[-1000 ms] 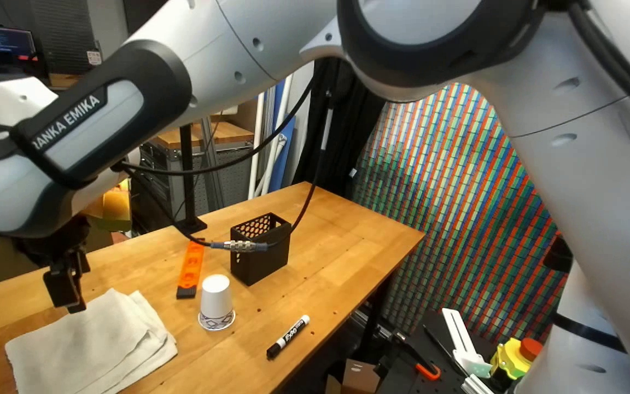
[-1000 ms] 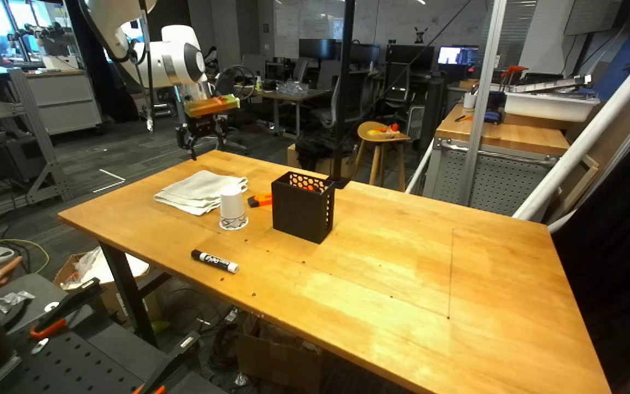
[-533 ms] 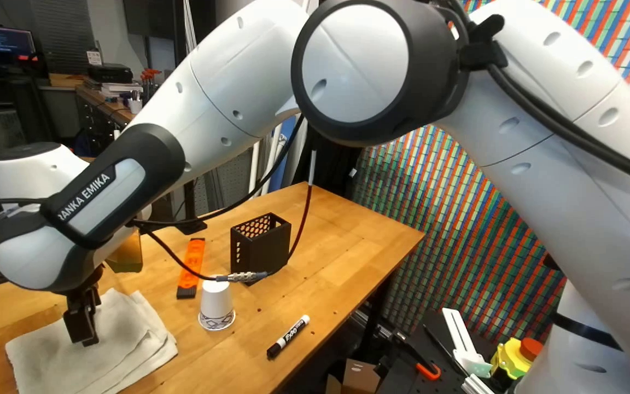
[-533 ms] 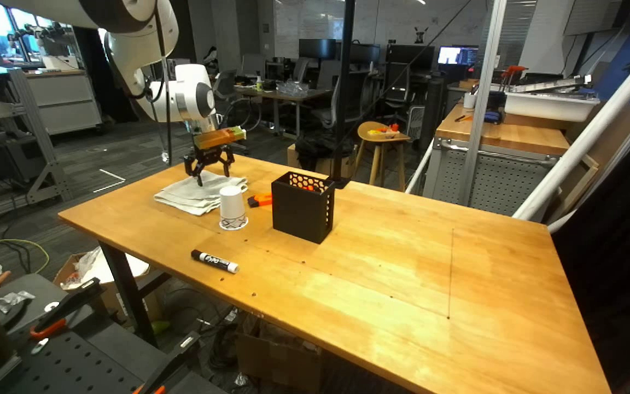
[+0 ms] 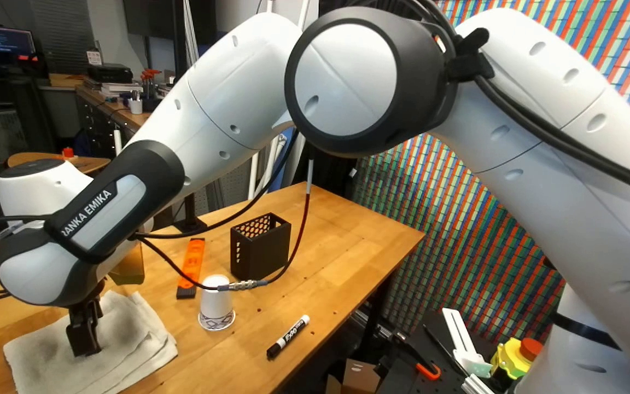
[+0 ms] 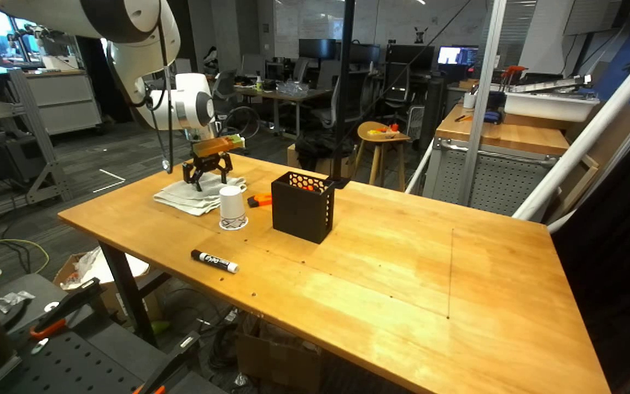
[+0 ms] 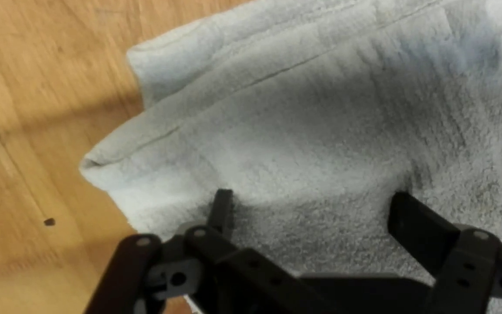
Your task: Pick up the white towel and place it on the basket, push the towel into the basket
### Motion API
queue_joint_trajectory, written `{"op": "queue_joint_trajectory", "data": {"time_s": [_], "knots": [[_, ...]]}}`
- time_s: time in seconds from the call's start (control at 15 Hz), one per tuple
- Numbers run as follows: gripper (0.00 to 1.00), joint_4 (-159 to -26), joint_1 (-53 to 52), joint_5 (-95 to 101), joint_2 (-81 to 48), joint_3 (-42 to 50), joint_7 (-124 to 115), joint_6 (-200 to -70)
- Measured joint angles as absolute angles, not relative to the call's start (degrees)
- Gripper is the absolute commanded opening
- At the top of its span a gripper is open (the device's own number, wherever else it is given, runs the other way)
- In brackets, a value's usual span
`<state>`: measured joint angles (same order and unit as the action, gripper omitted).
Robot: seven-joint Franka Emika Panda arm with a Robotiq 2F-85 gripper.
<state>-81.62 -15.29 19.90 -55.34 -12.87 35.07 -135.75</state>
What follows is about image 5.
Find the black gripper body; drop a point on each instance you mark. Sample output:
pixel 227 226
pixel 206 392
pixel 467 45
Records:
pixel 85 309

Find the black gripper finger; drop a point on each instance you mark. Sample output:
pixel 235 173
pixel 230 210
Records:
pixel 77 342
pixel 94 340

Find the white towel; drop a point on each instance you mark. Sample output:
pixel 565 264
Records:
pixel 130 352

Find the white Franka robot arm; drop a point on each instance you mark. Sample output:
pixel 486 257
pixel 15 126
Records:
pixel 548 204

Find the black perforated basket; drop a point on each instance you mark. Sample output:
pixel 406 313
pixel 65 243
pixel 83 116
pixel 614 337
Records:
pixel 260 248

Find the orange and black flat tool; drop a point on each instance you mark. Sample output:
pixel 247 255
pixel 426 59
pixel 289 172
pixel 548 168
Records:
pixel 194 266

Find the white paper cup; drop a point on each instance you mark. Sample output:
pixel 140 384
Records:
pixel 218 303

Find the black stand pole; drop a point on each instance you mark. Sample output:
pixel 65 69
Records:
pixel 192 221

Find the black marker with white label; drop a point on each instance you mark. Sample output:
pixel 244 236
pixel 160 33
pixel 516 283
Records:
pixel 287 337

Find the wooden top workbench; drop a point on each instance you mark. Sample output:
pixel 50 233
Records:
pixel 108 111

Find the small white bottle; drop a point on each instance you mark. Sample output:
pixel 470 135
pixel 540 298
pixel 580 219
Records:
pixel 137 103

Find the black box device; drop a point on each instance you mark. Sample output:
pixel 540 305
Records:
pixel 111 73

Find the small cardboard box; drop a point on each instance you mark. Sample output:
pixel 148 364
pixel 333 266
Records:
pixel 355 378

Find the black table leg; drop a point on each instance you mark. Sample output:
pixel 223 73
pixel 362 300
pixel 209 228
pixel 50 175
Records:
pixel 376 313

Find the multicolour striped backdrop panel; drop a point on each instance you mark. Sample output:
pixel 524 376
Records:
pixel 476 242

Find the yellow emergency stop button box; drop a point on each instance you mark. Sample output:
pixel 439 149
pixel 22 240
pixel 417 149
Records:
pixel 514 358

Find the gold brown wrist camera block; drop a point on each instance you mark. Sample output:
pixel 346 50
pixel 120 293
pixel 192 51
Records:
pixel 130 266

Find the white plastic bracket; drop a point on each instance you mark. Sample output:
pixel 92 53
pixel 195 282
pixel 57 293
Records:
pixel 464 340

